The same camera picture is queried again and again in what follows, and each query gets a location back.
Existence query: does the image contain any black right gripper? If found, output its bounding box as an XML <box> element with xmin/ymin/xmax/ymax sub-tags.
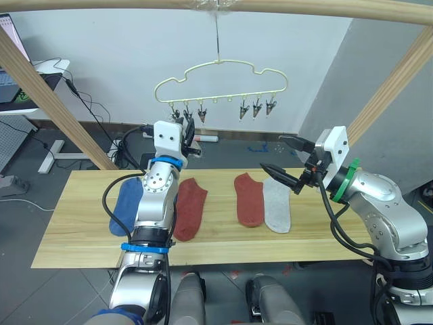
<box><xmin>259</xmin><ymin>134</ymin><xmax>332</xmax><ymax>196</ymax></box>

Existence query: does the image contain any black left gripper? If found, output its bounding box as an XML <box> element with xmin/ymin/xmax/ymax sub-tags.
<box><xmin>181</xmin><ymin>116</ymin><xmax>204</xmax><ymax>159</ymax></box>

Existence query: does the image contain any grey sock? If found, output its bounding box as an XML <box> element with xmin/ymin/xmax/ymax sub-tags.
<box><xmin>263</xmin><ymin>177</ymin><xmax>292</xmax><ymax>234</ymax></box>

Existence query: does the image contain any red sock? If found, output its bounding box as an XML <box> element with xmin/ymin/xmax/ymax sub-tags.
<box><xmin>173</xmin><ymin>176</ymin><xmax>209</xmax><ymax>242</ymax></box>
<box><xmin>233</xmin><ymin>172</ymin><xmax>265</xmax><ymax>229</ymax></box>

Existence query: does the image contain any white power strip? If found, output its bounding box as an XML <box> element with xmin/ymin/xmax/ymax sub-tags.
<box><xmin>110</xmin><ymin>137</ymin><xmax>127</xmax><ymax>160</ymax></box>

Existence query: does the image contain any blue sock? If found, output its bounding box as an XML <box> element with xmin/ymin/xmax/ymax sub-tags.
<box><xmin>108</xmin><ymin>177</ymin><xmax>145</xmax><ymax>237</ymax></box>

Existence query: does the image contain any clear tape wrap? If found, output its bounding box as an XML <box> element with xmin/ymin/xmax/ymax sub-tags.
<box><xmin>191</xmin><ymin>0</ymin><xmax>243</xmax><ymax>18</ymax></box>

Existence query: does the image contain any white desk with legs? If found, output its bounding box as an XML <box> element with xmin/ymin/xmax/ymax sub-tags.
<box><xmin>0</xmin><ymin>59</ymin><xmax>89</xmax><ymax>175</ymax></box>

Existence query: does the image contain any grey rounded robot leg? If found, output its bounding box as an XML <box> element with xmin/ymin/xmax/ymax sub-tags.
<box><xmin>168</xmin><ymin>272</ymin><xmax>208</xmax><ymax>325</ymax></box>
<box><xmin>246</xmin><ymin>273</ymin><xmax>307</xmax><ymax>325</ymax></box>

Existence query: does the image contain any grey perforated board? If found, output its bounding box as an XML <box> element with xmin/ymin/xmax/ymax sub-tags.
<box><xmin>0</xmin><ymin>114</ymin><xmax>39</xmax><ymax>175</ymax></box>

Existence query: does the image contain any open laptop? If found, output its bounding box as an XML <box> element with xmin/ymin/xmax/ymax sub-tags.
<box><xmin>0</xmin><ymin>69</ymin><xmax>64</xmax><ymax>112</ymax></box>

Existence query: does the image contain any computer monitor screen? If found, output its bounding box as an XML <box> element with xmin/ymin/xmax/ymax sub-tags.
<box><xmin>0</xmin><ymin>13</ymin><xmax>32</xmax><ymax>66</ymax></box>

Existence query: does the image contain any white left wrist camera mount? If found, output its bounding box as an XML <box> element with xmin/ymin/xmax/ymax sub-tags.
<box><xmin>152</xmin><ymin>121</ymin><xmax>187</xmax><ymax>160</ymax></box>

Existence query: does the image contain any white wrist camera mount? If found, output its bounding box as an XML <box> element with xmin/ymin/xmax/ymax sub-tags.
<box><xmin>152</xmin><ymin>121</ymin><xmax>187</xmax><ymax>160</ymax></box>
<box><xmin>314</xmin><ymin>125</ymin><xmax>350</xmax><ymax>190</ymax></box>

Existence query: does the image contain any blue wrist cable tie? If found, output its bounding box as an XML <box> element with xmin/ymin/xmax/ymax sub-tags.
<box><xmin>150</xmin><ymin>155</ymin><xmax>184</xmax><ymax>169</ymax></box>

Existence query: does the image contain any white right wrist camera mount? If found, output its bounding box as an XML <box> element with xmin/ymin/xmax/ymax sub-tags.
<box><xmin>314</xmin><ymin>125</ymin><xmax>350</xmax><ymax>190</ymax></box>

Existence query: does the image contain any green wrist cable tie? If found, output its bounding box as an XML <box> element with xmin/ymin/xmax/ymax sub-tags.
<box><xmin>329</xmin><ymin>158</ymin><xmax>360</xmax><ymax>204</ymax></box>

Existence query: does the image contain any cream wire clip hanger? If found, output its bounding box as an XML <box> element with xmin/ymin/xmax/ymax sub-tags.
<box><xmin>154</xmin><ymin>13</ymin><xmax>289</xmax><ymax>104</ymax></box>

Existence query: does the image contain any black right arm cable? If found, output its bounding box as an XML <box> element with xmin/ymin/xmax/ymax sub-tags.
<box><xmin>317</xmin><ymin>181</ymin><xmax>400</xmax><ymax>325</ymax></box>

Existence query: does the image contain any black floor cable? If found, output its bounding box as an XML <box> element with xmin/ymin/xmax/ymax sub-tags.
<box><xmin>35</xmin><ymin>57</ymin><xmax>118</xmax><ymax>160</ymax></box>

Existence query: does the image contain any blue forearm cable tie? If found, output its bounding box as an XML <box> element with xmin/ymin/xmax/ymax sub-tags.
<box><xmin>120</xmin><ymin>241</ymin><xmax>170</xmax><ymax>255</ymax></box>

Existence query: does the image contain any slanted wooden frame post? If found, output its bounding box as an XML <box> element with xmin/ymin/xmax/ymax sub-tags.
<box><xmin>0</xmin><ymin>24</ymin><xmax>120</xmax><ymax>171</ymax></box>
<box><xmin>346</xmin><ymin>25</ymin><xmax>433</xmax><ymax>147</ymax></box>

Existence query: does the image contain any wooden frame crossbeam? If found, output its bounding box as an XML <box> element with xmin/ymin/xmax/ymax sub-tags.
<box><xmin>0</xmin><ymin>0</ymin><xmax>433</xmax><ymax>27</ymax></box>

